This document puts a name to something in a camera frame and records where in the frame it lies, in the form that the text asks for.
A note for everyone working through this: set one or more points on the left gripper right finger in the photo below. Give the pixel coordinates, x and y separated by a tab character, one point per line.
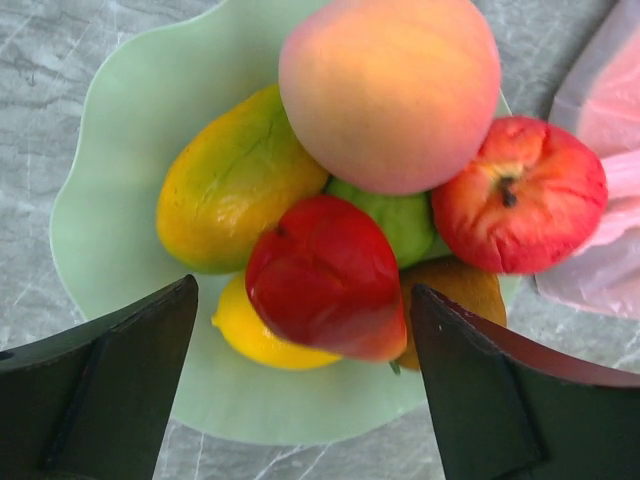
506	407

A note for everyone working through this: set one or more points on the pink tied plastic bag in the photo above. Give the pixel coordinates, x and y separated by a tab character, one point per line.
599	103

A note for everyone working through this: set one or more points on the orange fake peach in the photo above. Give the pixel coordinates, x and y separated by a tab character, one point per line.
394	97

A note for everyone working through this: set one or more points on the small orange fake fruit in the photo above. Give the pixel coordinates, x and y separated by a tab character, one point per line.
473	289

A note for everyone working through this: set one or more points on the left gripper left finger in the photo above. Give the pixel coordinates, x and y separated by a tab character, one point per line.
93	402

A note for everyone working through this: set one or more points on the light green plate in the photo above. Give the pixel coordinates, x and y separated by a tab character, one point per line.
144	105

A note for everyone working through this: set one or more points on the yellow fake lemon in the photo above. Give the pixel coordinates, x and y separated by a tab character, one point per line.
246	333

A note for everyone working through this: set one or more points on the red fake fruit top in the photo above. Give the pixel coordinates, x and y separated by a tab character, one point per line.
531	196

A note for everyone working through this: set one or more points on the red fake fruit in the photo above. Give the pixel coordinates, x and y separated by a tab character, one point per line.
326	277
531	196

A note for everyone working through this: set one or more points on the orange green fake mango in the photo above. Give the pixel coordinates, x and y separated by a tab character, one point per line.
232	182

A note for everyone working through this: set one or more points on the red fake fruit front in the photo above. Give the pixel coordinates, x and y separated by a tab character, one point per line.
326	277

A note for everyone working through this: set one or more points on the green fake lime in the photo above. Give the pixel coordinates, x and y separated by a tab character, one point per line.
406	221

